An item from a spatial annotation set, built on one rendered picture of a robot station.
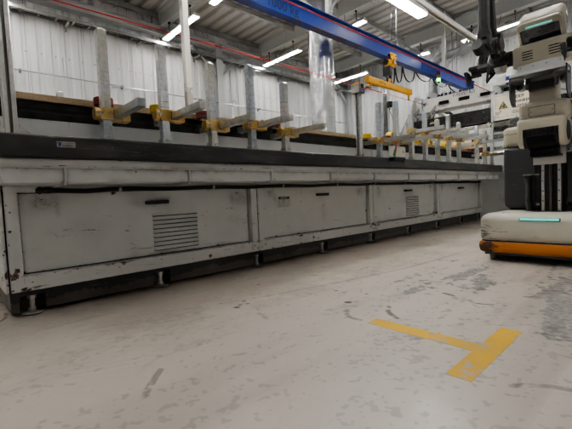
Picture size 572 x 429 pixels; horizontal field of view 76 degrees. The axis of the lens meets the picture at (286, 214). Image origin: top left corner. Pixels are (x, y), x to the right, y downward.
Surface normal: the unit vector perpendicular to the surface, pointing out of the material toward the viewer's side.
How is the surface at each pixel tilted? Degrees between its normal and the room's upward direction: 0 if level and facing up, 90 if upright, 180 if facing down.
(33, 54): 90
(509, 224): 90
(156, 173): 90
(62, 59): 90
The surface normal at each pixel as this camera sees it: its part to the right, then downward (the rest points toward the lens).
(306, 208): 0.68, 0.01
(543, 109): -0.72, 0.21
